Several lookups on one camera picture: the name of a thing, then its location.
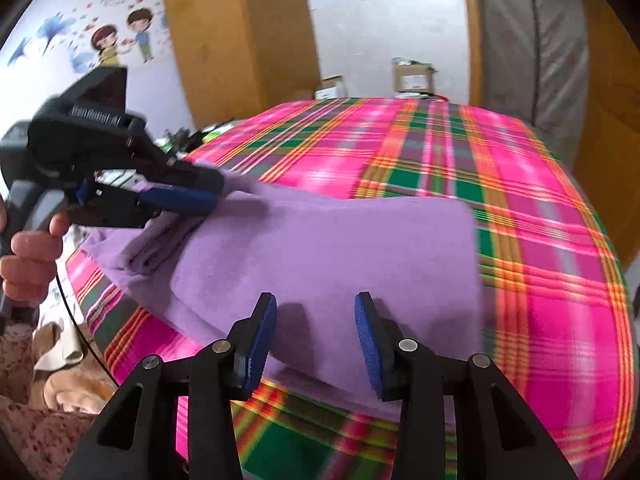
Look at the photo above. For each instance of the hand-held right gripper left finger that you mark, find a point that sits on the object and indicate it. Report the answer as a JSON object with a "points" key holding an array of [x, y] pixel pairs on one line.
{"points": [[257, 345]]}

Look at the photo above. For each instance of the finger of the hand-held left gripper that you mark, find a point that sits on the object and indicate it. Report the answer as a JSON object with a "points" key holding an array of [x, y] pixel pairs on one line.
{"points": [[195, 180], [185, 201]]}

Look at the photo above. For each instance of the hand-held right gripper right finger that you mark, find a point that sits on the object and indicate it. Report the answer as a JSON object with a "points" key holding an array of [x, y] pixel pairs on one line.
{"points": [[370, 345]]}

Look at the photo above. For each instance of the purple fleece garment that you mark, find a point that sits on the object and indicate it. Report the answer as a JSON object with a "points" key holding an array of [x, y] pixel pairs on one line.
{"points": [[325, 245]]}

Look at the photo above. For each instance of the person's left hand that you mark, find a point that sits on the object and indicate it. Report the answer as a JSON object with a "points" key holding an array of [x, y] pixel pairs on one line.
{"points": [[32, 265]]}

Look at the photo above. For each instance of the black plastic bag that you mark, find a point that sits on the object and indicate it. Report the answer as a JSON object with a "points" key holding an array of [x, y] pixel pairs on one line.
{"points": [[175, 141]]}

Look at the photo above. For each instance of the wooden wardrobe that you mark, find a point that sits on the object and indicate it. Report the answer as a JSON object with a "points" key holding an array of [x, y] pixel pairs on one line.
{"points": [[225, 45]]}

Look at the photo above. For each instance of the white box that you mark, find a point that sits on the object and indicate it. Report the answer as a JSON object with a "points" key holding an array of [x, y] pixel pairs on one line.
{"points": [[330, 89]]}

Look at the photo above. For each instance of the pink green plaid blanket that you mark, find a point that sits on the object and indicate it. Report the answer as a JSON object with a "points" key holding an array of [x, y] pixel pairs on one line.
{"points": [[525, 285]]}

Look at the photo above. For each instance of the white floral bedding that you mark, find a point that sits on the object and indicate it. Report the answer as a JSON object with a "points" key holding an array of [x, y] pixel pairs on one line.
{"points": [[49, 317]]}

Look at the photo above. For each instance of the tan plush cloth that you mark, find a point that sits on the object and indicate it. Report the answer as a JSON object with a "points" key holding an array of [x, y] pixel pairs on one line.
{"points": [[75, 390]]}

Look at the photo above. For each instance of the brown cardboard box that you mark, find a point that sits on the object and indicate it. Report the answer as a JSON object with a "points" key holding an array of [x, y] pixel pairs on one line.
{"points": [[412, 80]]}

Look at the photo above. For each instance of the person's body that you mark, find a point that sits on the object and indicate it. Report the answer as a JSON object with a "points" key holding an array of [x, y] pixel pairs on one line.
{"points": [[30, 435]]}

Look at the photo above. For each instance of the wooden door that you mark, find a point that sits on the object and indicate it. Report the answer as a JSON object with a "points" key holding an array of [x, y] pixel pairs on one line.
{"points": [[610, 110]]}

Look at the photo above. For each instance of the clear plastic door curtain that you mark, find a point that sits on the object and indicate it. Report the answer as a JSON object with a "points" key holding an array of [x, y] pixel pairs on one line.
{"points": [[530, 35]]}

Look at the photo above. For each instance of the cartoon wall sticker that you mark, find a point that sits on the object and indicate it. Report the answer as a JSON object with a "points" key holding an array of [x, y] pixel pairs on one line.
{"points": [[107, 45]]}

